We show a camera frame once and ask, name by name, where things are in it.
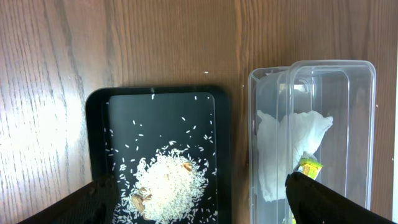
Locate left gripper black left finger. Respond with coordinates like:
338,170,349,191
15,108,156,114
22,175,119,224

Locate white napkin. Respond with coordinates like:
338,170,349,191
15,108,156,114
256,110,333,202

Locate clear plastic waste bin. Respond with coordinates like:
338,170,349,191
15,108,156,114
249,60,376,223

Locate yellow green snack wrapper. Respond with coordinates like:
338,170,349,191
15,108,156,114
294,158,323,180

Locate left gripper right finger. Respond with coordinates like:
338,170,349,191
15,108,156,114
285,172,394,224

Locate black food waste tray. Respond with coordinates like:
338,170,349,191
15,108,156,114
86,86,232,223

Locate white rice food scraps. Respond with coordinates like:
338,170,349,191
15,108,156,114
104,93,218,224

